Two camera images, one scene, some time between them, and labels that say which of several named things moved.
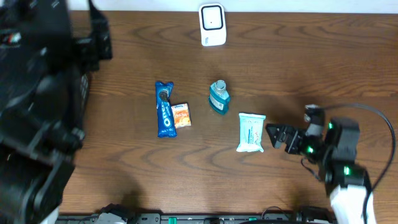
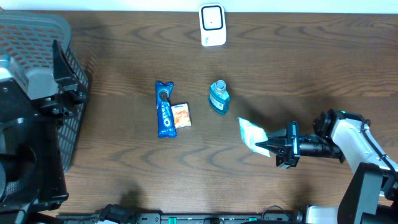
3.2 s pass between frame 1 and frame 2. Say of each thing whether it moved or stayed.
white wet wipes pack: moved
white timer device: stayed
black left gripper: moved
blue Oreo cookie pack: stayed
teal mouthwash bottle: stayed
